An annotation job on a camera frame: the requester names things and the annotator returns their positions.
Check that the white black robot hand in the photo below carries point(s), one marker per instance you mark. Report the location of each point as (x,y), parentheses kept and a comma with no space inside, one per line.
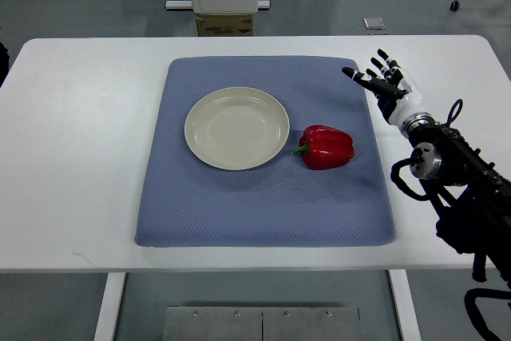
(397,95)

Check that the red bell pepper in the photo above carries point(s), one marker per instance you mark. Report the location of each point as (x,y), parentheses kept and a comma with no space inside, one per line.
(322,147)

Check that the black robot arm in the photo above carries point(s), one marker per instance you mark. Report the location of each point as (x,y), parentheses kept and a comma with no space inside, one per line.
(471,199)

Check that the grey floor socket plate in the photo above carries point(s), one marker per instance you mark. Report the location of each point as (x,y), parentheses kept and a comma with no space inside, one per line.
(374,23)

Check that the cream round plate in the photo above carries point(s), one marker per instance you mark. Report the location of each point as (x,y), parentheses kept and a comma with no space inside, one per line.
(237,128)

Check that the blue quilted mat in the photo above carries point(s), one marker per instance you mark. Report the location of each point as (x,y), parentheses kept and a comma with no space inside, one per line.
(188,203)

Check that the right white table leg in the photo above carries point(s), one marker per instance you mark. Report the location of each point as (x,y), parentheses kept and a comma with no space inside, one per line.
(404,306)

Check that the white table leg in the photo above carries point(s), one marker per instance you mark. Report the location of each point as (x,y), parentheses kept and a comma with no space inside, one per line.
(404,306)
(110,307)

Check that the cardboard box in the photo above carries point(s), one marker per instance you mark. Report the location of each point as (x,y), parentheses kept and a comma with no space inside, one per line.
(219,25)

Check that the left white table leg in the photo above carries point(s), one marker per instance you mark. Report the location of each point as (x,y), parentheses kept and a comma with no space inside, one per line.
(110,307)

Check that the dark object at left edge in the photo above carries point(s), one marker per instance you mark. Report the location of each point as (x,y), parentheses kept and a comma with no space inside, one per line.
(4,63)

